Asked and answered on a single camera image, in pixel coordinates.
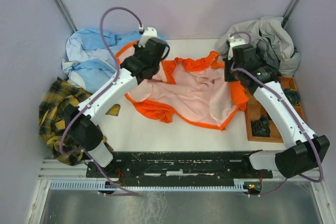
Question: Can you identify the orange jacket pink lining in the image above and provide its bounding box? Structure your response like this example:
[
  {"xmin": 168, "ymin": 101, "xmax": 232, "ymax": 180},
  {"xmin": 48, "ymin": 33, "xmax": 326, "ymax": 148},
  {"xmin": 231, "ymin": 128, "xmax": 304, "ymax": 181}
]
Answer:
[{"xmin": 125, "ymin": 51, "xmax": 248, "ymax": 131}]

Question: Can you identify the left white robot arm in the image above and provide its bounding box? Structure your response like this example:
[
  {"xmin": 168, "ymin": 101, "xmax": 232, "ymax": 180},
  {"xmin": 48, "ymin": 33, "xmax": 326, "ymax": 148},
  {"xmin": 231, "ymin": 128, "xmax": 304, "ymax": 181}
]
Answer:
[{"xmin": 64, "ymin": 37, "xmax": 170, "ymax": 167}]

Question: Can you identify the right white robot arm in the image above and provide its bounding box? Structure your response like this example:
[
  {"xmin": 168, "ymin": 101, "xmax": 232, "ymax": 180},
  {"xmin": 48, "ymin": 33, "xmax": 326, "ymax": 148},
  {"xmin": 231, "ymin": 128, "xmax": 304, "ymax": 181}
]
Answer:
[{"xmin": 224, "ymin": 44, "xmax": 330, "ymax": 182}]

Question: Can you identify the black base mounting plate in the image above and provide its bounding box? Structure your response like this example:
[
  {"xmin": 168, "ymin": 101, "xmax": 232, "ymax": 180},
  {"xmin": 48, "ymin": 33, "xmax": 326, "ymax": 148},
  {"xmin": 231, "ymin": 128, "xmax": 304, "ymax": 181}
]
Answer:
[{"xmin": 86, "ymin": 151, "xmax": 273, "ymax": 187}]

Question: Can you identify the light blue garment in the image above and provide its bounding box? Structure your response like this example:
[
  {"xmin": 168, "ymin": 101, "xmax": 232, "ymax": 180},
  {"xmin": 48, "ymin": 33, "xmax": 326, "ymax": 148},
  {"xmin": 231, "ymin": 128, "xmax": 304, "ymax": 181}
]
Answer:
[{"xmin": 61, "ymin": 27, "xmax": 167, "ymax": 96}]

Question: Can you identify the wooden compartment tray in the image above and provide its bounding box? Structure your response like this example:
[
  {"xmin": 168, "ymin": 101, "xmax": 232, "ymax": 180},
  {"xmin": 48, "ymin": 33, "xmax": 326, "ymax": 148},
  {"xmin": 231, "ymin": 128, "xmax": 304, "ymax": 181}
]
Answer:
[{"xmin": 245, "ymin": 77, "xmax": 306, "ymax": 143}]

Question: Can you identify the dark rolled sock front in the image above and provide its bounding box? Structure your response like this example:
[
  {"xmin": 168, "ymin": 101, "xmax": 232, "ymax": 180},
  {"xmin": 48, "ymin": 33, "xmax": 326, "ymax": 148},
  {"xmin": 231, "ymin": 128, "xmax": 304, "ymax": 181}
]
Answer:
[{"xmin": 251, "ymin": 115, "xmax": 270, "ymax": 137}]

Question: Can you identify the yellow black plaid shirt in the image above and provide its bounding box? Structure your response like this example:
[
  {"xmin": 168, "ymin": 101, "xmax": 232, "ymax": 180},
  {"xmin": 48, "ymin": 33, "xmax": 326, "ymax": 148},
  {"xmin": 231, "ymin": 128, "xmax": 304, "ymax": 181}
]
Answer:
[{"xmin": 38, "ymin": 76, "xmax": 121, "ymax": 166}]

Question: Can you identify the grey crumpled garment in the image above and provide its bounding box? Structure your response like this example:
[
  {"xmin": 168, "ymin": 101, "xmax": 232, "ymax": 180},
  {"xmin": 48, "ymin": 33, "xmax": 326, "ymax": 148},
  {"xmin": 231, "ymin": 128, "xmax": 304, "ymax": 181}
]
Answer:
[{"xmin": 215, "ymin": 16, "xmax": 301, "ymax": 77}]

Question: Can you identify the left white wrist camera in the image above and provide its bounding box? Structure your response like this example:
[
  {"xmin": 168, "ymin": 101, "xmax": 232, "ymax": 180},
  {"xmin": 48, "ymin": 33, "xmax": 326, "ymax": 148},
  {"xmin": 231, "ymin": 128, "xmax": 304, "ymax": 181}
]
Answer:
[{"xmin": 138, "ymin": 27, "xmax": 158, "ymax": 48}]

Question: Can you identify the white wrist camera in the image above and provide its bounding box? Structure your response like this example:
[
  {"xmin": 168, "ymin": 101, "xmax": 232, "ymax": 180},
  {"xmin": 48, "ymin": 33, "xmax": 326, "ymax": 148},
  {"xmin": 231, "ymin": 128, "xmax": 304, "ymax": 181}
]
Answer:
[
  {"xmin": 227, "ymin": 37, "xmax": 247, "ymax": 60},
  {"xmin": 138, "ymin": 27, "xmax": 158, "ymax": 48}
]

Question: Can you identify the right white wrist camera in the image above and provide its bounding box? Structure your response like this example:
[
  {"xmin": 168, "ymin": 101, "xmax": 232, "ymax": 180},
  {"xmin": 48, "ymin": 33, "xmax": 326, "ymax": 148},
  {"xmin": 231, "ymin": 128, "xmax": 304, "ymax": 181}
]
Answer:
[{"xmin": 227, "ymin": 37, "xmax": 247, "ymax": 60}]

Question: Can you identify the white slotted cable duct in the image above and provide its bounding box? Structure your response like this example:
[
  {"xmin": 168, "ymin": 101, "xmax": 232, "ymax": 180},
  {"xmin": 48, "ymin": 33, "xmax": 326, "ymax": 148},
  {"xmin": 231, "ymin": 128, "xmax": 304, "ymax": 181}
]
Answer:
[{"xmin": 49, "ymin": 178, "xmax": 249, "ymax": 190}]

